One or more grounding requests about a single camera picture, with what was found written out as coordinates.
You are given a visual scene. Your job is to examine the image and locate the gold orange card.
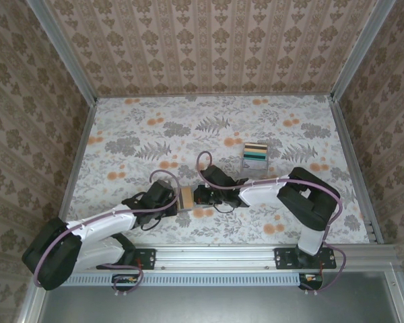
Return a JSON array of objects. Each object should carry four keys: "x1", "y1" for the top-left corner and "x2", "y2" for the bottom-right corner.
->
[{"x1": 180, "y1": 187, "x2": 194, "y2": 209}]

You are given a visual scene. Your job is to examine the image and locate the white grey printed card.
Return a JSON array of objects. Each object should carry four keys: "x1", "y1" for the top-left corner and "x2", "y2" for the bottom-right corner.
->
[{"x1": 241, "y1": 159, "x2": 267, "y2": 176}]

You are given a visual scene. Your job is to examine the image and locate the clear acrylic card stand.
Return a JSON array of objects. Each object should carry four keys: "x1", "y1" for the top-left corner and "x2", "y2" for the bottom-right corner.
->
[{"x1": 240, "y1": 141, "x2": 271, "y2": 178}]

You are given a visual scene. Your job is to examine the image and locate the gold card with black stripe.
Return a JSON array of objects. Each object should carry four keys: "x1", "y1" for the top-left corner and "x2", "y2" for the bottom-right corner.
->
[{"x1": 244, "y1": 142, "x2": 269, "y2": 153}]

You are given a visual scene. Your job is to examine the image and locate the black connector board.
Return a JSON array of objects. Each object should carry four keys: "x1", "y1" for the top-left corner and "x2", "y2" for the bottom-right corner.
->
[
  {"x1": 111, "y1": 274, "x2": 144, "y2": 293},
  {"x1": 298, "y1": 273, "x2": 324, "y2": 291}
]

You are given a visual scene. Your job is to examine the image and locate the grey metal panel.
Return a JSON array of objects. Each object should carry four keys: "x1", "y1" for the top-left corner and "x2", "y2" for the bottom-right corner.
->
[{"x1": 40, "y1": 284, "x2": 401, "y2": 323}]

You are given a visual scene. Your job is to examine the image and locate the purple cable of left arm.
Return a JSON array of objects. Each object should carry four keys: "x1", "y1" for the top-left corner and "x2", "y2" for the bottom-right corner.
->
[{"x1": 33, "y1": 169, "x2": 182, "y2": 297}]

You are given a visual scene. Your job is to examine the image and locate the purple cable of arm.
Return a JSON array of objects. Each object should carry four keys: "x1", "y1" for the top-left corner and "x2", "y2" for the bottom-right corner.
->
[
  {"x1": 195, "y1": 150, "x2": 349, "y2": 297},
  {"x1": 33, "y1": 169, "x2": 182, "y2": 297}
]

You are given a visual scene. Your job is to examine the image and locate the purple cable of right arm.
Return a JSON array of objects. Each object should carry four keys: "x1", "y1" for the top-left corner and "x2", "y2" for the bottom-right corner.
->
[{"x1": 195, "y1": 150, "x2": 349, "y2": 297}]

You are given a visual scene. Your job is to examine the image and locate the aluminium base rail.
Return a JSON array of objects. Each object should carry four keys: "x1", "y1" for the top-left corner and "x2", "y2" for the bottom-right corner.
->
[{"x1": 36, "y1": 244, "x2": 400, "y2": 270}]

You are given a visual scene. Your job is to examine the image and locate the aluminium table side rail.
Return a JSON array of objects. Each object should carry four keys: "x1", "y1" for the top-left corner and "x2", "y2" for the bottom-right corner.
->
[
  {"x1": 328, "y1": 97, "x2": 386, "y2": 245},
  {"x1": 50, "y1": 99, "x2": 98, "y2": 245}
]

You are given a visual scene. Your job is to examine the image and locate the grey slotted cable duct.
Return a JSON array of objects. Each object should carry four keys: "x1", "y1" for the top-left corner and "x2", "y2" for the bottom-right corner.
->
[{"x1": 48, "y1": 273, "x2": 302, "y2": 287}]

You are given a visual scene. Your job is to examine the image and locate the aluminium frame post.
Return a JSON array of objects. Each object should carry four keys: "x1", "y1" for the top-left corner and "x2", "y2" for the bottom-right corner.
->
[
  {"x1": 330, "y1": 0, "x2": 401, "y2": 102},
  {"x1": 26, "y1": 0, "x2": 98, "y2": 104}
]

